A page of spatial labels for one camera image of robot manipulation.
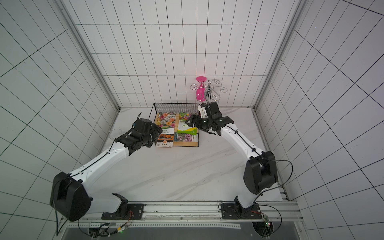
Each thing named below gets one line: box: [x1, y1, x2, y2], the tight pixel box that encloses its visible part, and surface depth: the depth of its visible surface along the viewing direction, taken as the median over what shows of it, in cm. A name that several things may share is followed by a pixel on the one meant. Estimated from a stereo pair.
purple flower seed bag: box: [173, 132, 199, 142], surface depth 102 cm
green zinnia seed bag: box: [177, 112, 198, 136], surface depth 88 cm
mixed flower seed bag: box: [156, 112, 177, 135], surface depth 92 cm
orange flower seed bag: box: [156, 134, 175, 148], surface depth 100 cm
